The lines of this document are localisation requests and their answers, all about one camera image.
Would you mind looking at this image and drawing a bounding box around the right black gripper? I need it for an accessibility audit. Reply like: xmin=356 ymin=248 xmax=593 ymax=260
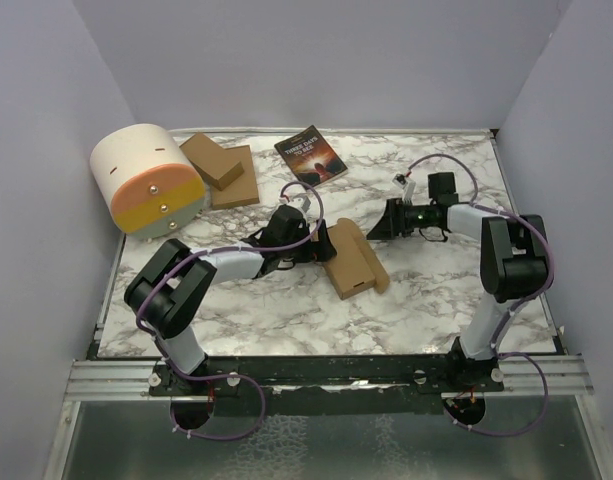
xmin=366 ymin=197 xmax=435 ymax=240

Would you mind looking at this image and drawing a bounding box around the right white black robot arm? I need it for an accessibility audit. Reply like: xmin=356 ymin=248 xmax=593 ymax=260
xmin=367 ymin=172 xmax=554 ymax=391

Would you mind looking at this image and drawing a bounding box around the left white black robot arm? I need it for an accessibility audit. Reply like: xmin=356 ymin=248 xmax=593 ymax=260
xmin=124 ymin=205 xmax=337 ymax=395

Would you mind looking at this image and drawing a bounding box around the flat brown cardboard box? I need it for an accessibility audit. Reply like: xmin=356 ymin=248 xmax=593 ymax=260
xmin=211 ymin=145 xmax=260 ymax=210

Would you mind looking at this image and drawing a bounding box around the folded brown cardboard box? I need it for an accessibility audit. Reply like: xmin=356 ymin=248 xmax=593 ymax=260
xmin=180 ymin=133 xmax=244 ymax=190

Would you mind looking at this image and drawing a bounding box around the dark paperback book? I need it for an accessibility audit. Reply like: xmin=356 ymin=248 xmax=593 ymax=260
xmin=274 ymin=125 xmax=348 ymax=187

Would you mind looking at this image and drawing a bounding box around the cream orange cylindrical drawer unit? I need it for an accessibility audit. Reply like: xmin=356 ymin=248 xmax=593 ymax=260
xmin=90 ymin=124 xmax=206 ymax=240

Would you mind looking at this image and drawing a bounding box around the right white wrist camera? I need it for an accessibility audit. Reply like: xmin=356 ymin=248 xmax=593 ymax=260
xmin=393 ymin=172 xmax=416 ymax=203

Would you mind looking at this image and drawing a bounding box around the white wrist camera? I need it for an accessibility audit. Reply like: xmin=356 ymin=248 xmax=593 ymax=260
xmin=393 ymin=172 xmax=416 ymax=203
xmin=280 ymin=194 xmax=311 ymax=217

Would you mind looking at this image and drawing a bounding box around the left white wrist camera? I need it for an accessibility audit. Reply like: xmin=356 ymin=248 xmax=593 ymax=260
xmin=280 ymin=194 xmax=311 ymax=217

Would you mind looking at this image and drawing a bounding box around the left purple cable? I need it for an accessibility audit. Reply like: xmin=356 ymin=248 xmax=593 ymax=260
xmin=135 ymin=180 xmax=327 ymax=442

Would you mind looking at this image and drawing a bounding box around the purple cable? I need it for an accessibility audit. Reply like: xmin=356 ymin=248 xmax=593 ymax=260
xmin=403 ymin=152 xmax=557 ymax=437
xmin=135 ymin=180 xmax=327 ymax=442

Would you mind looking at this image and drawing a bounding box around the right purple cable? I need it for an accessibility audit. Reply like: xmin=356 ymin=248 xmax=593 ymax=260
xmin=403 ymin=152 xmax=557 ymax=437

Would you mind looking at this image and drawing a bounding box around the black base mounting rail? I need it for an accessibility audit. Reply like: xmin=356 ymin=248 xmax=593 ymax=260
xmin=149 ymin=354 xmax=503 ymax=416

